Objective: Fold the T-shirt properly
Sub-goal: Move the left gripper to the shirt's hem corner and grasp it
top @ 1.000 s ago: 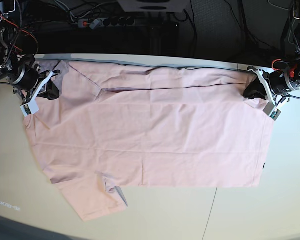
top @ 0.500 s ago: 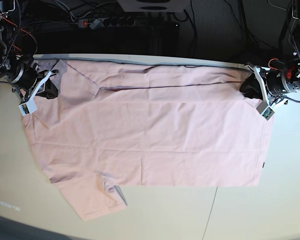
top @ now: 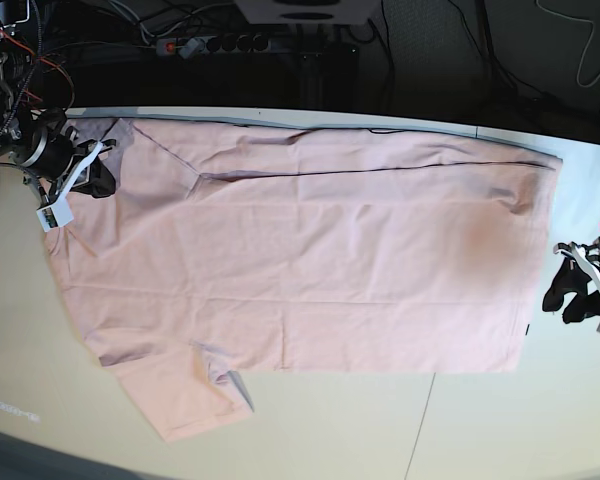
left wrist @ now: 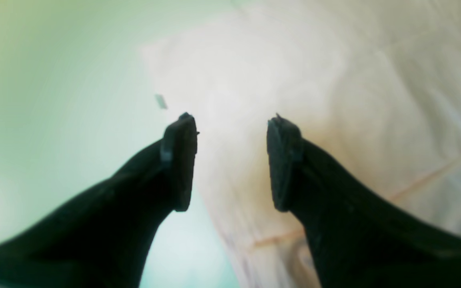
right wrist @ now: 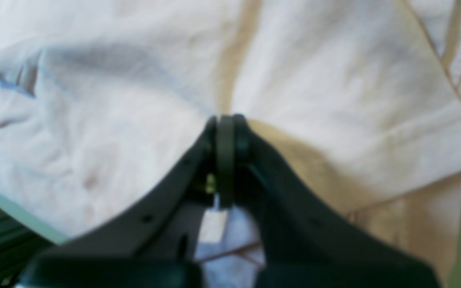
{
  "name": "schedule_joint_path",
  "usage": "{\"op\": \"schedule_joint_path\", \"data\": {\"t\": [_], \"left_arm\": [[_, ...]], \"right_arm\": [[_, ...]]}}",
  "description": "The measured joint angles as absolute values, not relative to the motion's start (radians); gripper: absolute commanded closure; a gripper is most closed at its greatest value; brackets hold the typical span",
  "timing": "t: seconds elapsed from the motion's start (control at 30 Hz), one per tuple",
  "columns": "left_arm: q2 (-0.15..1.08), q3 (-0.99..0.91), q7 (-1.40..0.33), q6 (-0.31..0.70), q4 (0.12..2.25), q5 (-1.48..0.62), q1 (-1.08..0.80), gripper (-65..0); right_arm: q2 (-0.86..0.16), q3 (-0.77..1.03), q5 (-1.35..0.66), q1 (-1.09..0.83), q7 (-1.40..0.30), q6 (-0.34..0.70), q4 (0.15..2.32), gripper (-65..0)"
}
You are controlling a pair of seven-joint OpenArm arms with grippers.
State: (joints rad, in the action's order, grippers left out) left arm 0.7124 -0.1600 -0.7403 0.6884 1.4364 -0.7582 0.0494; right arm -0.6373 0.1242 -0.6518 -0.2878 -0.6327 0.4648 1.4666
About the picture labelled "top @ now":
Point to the pink T-shirt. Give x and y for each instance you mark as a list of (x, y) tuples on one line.
[(232, 248)]

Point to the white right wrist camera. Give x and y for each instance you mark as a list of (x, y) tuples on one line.
[(56, 215)]

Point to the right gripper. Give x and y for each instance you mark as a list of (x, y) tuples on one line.
[(50, 149)]

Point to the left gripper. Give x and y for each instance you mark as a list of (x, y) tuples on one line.
[(568, 291)]

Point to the black table leg post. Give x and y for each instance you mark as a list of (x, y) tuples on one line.
[(310, 82)]

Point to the black power strip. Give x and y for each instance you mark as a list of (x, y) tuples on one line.
[(212, 44)]

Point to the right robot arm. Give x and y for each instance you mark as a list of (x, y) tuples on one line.
[(22, 62)]

